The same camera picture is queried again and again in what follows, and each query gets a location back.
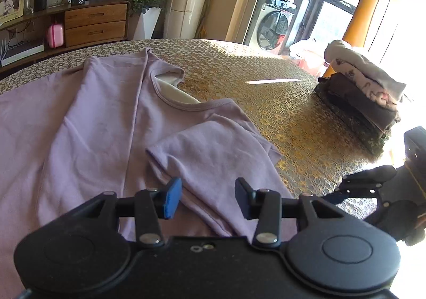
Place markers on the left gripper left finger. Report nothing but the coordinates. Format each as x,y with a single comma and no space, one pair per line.
152,205

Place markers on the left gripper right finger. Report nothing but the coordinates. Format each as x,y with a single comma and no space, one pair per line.
265,206

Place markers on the lilac sweatshirt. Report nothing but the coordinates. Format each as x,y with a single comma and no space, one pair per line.
120,124

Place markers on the green patterned folded garment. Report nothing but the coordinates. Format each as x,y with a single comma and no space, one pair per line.
370,139

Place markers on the brown folded garment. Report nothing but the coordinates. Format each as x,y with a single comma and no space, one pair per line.
345,94

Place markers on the gold lace tablecloth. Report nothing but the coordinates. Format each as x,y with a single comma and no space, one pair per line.
317,147

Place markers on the white patterned folded garment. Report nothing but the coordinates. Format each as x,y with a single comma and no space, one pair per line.
372,80

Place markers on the washing machine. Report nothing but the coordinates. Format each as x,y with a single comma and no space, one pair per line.
270,24

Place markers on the long wooden TV cabinet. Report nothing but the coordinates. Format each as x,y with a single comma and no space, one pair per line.
90,24

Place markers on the pink small case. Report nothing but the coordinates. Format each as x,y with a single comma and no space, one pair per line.
55,35

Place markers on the white flat box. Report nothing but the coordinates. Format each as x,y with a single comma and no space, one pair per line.
22,51

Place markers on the orange giraffe figure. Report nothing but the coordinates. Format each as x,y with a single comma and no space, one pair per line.
358,27

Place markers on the gold framed photo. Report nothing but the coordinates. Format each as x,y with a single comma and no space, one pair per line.
11,9

